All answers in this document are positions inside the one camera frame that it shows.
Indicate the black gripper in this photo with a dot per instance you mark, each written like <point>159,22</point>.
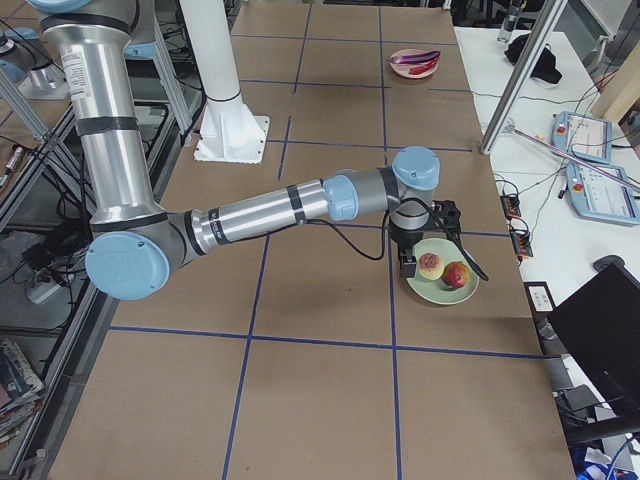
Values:
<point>405,240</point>

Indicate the pale peach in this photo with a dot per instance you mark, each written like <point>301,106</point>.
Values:
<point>431,266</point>

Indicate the red apple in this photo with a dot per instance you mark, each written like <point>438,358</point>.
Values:
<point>456,275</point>

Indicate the purple eggplant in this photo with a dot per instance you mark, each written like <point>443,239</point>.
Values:
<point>414,59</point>

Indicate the red chili pepper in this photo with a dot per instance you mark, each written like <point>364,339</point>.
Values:
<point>422,69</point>

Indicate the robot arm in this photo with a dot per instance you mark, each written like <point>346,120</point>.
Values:
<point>137,244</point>

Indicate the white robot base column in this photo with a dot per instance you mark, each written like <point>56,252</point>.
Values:
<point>229,132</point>

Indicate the green plate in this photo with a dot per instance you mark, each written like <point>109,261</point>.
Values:
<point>436,290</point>

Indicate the orange electronics board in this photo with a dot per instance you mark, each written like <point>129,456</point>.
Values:
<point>518,229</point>

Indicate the white paper label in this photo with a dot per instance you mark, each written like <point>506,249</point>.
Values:
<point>541,300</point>

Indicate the metal grabber stick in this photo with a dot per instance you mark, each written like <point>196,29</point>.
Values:
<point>570,157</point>

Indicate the pink plate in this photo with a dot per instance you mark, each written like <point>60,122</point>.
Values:
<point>403,70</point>

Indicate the near teach pendant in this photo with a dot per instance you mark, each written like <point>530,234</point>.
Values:
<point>597,197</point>

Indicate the teach pendant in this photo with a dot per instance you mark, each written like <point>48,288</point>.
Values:
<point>583,136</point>
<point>597,197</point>

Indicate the black monitor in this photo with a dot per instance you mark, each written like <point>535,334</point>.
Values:
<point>599,326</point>

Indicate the far teach pendant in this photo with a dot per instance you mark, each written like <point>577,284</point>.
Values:
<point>583,136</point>

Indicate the clear water bottle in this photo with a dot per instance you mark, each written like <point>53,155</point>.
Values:
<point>509,21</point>

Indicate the stack of books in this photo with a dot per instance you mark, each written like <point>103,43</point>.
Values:
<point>21,388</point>

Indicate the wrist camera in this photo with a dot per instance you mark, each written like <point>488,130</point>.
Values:
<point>445,217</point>

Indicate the aluminium frame post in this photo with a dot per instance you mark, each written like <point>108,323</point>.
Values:
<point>544,25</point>

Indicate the aluminium table frame rail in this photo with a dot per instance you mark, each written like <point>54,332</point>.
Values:
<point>61,336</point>

